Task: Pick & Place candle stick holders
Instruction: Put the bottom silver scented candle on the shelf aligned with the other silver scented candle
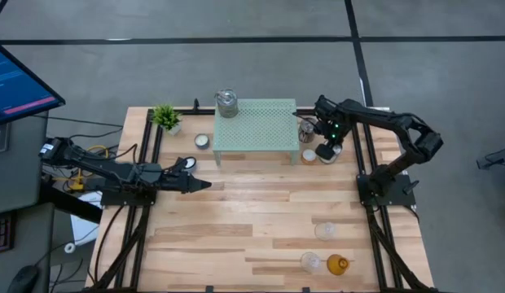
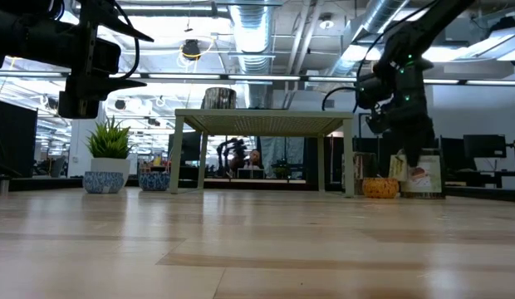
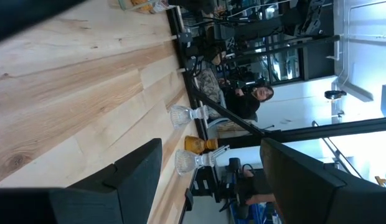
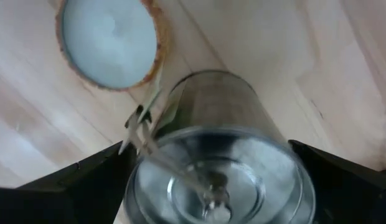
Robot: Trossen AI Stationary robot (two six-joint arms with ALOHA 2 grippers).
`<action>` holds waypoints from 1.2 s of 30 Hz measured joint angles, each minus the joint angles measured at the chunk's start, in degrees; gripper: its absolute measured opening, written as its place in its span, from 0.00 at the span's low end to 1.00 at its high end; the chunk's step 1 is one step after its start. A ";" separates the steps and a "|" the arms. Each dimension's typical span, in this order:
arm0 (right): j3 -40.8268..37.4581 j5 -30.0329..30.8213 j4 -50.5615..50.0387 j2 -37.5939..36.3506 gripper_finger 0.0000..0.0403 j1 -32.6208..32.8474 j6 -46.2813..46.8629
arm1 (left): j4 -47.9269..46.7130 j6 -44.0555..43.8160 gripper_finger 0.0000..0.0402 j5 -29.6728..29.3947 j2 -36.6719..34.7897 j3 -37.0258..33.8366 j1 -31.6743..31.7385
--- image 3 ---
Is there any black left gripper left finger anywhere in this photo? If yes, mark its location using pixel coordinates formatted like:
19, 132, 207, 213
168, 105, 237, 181
0, 138, 162, 224

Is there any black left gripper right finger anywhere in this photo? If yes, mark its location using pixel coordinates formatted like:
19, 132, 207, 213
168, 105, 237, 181
260, 138, 386, 224

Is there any amber glass bottle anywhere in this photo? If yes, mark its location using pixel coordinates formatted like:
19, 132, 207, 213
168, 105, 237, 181
184, 135, 219, 156

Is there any candle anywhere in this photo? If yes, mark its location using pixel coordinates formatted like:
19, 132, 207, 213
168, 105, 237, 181
130, 0, 154, 14

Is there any glass jar with paper tag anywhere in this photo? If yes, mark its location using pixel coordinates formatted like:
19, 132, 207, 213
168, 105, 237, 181
151, 0, 171, 14

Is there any camouflage patterned bag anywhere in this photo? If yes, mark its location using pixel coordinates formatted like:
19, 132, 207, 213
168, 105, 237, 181
197, 67, 227, 105

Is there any black metal rig frame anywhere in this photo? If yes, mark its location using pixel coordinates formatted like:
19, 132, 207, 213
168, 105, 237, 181
166, 6, 386, 144

